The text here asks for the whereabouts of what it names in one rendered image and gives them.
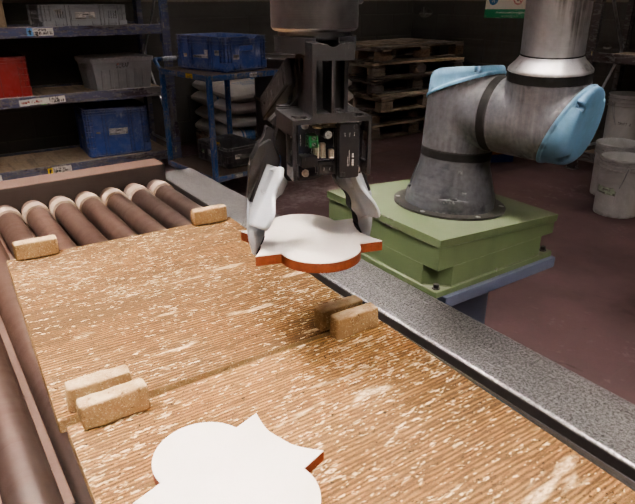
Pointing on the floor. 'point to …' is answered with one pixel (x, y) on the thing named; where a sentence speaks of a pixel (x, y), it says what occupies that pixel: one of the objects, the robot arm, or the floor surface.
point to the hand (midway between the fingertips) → (309, 239)
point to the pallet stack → (397, 80)
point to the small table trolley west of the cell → (208, 117)
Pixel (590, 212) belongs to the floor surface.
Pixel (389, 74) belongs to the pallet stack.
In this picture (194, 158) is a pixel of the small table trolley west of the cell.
